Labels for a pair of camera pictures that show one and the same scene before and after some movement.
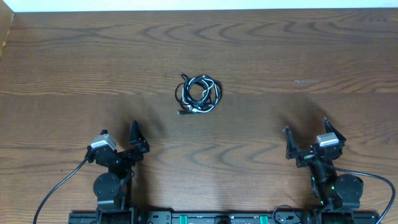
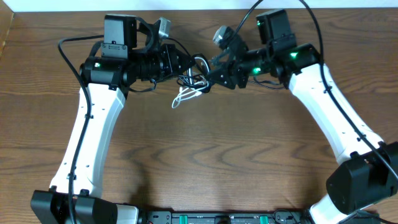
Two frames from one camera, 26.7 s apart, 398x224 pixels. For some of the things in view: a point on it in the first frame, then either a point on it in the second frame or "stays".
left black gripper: x=142 y=147 to x=171 y=52
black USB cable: x=198 y=94 to x=203 y=84
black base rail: x=157 y=216 stays
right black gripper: x=305 y=157 to x=229 y=69
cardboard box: x=6 y=19 stays
